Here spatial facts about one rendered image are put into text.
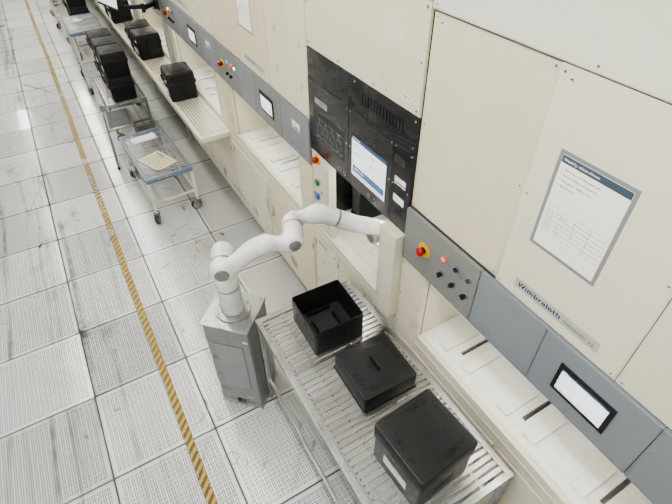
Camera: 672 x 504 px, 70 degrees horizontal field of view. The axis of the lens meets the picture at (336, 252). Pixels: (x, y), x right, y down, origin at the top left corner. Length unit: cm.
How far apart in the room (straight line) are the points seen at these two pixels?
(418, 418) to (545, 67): 132
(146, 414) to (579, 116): 289
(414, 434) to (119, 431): 199
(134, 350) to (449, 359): 225
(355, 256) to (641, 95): 187
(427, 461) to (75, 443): 223
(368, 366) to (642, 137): 151
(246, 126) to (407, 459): 295
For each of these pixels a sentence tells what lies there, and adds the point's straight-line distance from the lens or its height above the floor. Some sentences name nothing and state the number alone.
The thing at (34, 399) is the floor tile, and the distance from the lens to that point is 377.
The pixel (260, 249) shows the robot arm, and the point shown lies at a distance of 234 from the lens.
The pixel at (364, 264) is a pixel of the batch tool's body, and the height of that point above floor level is 87.
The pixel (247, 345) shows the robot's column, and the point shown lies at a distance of 268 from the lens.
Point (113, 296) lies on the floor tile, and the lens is 414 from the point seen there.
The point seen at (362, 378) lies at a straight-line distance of 227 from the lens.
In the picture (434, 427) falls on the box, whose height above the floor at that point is 101.
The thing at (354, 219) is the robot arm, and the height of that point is 132.
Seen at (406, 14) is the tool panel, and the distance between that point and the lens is 180.
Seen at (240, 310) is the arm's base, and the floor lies 79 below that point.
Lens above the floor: 277
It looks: 43 degrees down
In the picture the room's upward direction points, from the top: 1 degrees counter-clockwise
